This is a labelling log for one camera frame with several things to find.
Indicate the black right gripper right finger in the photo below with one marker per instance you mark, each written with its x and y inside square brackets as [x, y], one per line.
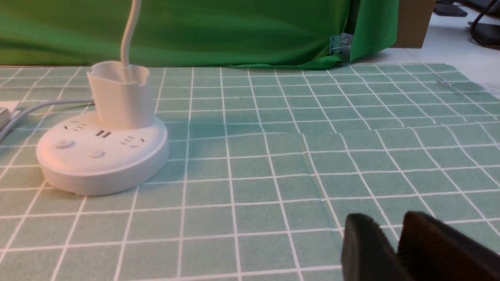
[432, 251]

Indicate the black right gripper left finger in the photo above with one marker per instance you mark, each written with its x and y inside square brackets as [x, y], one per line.
[367, 254]

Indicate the white desk lamp base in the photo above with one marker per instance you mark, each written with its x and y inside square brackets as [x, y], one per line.
[118, 146]

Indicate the green checkered tablecloth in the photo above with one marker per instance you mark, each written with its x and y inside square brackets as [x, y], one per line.
[264, 167]

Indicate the metal binder clip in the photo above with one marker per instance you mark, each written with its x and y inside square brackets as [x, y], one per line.
[341, 44]

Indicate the brown cardboard box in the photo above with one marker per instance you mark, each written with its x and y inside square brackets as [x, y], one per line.
[413, 21]

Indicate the green fabric backdrop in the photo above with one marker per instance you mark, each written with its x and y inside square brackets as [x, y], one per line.
[291, 34]

